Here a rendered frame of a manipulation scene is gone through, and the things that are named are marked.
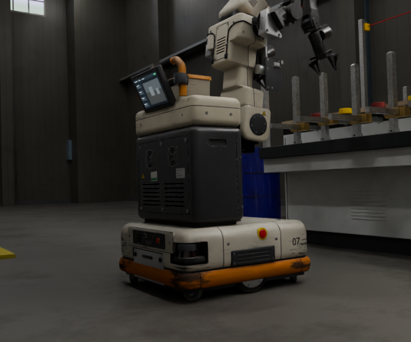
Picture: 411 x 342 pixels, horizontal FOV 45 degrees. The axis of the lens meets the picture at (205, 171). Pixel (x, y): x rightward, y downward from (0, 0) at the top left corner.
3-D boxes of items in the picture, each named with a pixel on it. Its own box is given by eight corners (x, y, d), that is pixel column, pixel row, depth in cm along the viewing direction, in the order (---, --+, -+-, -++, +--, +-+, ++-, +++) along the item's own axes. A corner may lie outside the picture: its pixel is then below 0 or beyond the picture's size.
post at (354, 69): (357, 144, 290) (354, 62, 292) (352, 145, 293) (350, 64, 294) (361, 144, 292) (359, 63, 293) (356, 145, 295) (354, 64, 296)
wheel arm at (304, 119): (299, 122, 295) (299, 115, 295) (295, 123, 298) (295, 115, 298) (350, 125, 318) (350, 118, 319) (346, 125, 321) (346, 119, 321)
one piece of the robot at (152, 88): (183, 115, 204) (161, 63, 199) (145, 125, 234) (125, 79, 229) (204, 105, 210) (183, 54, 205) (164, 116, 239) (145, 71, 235)
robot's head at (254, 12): (240, 3, 232) (255, -17, 237) (214, 16, 249) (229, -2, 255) (258, 26, 237) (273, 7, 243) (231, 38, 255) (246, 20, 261)
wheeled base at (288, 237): (185, 297, 185) (183, 230, 186) (116, 274, 238) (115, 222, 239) (314, 275, 222) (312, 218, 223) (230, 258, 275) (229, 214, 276)
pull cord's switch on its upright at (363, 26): (369, 148, 415) (365, 17, 418) (361, 149, 423) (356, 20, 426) (376, 148, 420) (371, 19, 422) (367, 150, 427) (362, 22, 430)
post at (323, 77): (325, 148, 311) (323, 71, 312) (321, 148, 314) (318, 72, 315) (329, 148, 313) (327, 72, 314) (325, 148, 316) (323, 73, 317)
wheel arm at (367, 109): (369, 113, 253) (369, 105, 253) (364, 114, 256) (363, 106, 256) (421, 117, 277) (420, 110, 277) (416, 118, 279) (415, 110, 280)
